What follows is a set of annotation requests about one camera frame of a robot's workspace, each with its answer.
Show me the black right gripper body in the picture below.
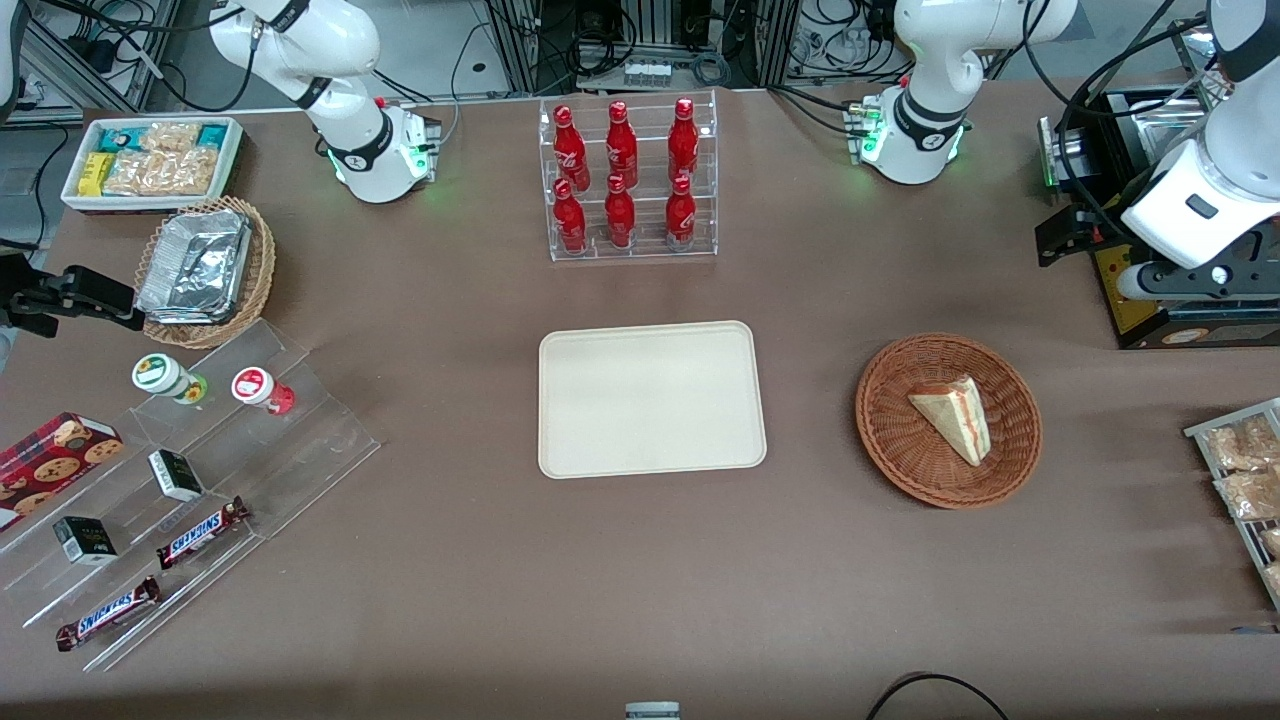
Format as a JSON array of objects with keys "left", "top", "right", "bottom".
[{"left": 0, "top": 255, "right": 63, "bottom": 338}]

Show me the triangular sandwich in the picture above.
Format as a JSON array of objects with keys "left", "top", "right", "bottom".
[{"left": 907, "top": 375, "right": 991, "bottom": 468}]

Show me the oval light wicker basket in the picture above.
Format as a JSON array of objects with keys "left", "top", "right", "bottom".
[{"left": 135, "top": 197, "right": 276, "bottom": 349}]

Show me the round brown wicker basket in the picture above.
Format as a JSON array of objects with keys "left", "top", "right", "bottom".
[{"left": 855, "top": 333, "right": 1043, "bottom": 510}]

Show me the beige plastic tray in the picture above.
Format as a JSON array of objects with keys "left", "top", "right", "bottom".
[{"left": 538, "top": 320, "right": 768, "bottom": 480}]

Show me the steel warmer pan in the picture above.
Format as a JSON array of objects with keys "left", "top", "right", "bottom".
[{"left": 1128, "top": 95, "right": 1211, "bottom": 151}]

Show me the aluminium foil container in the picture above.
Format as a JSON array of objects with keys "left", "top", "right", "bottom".
[{"left": 137, "top": 210, "right": 251, "bottom": 323}]

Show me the green lid white cup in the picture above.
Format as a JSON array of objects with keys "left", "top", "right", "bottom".
[{"left": 132, "top": 353, "right": 208, "bottom": 404}]

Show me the white plastic snack bin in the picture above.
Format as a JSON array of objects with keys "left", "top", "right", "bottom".
[{"left": 62, "top": 117, "right": 244, "bottom": 214}]

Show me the clear bag of crackers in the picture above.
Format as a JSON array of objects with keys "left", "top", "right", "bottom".
[
  {"left": 140, "top": 122, "right": 201, "bottom": 153},
  {"left": 160, "top": 148, "right": 219, "bottom": 196},
  {"left": 103, "top": 150, "right": 166, "bottom": 197}
]

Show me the red tartan cookie box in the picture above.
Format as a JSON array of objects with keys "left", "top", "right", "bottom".
[{"left": 0, "top": 412, "right": 124, "bottom": 519}]

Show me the black glass food warmer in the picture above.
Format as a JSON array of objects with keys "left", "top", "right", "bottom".
[{"left": 1038, "top": 85, "right": 1280, "bottom": 351}]

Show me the red lid white cup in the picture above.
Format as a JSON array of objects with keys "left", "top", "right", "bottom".
[{"left": 232, "top": 367, "right": 296, "bottom": 416}]

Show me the small black box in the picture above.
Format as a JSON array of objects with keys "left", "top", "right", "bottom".
[
  {"left": 148, "top": 450, "right": 204, "bottom": 502},
  {"left": 53, "top": 516, "right": 118, "bottom": 566}
]

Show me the clear acrylic stepped shelf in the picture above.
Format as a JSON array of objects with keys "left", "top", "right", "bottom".
[{"left": 0, "top": 320, "right": 381, "bottom": 673}]

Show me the clear bag of pastries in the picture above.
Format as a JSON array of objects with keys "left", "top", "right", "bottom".
[
  {"left": 1205, "top": 415, "right": 1280, "bottom": 471},
  {"left": 1215, "top": 468, "right": 1280, "bottom": 521}
]

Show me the brown Snickers bar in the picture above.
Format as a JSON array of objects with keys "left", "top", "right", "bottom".
[
  {"left": 55, "top": 576, "right": 161, "bottom": 652},
  {"left": 156, "top": 497, "right": 251, "bottom": 571}
]

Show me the red cola bottle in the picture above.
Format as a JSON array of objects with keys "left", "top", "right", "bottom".
[
  {"left": 665, "top": 175, "right": 697, "bottom": 249},
  {"left": 553, "top": 179, "right": 588, "bottom": 253},
  {"left": 668, "top": 98, "right": 699, "bottom": 186},
  {"left": 553, "top": 105, "right": 591, "bottom": 191},
  {"left": 606, "top": 101, "right": 638, "bottom": 189},
  {"left": 604, "top": 174, "right": 636, "bottom": 249}
]

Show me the clear acrylic bottle rack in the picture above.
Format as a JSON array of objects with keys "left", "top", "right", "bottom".
[{"left": 538, "top": 90, "right": 719, "bottom": 263}]

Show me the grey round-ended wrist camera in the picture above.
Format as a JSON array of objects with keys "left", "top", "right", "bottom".
[{"left": 1117, "top": 240, "right": 1280, "bottom": 302}]

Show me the black floor cable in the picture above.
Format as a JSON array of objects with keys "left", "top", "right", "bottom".
[{"left": 865, "top": 673, "right": 1011, "bottom": 720}]

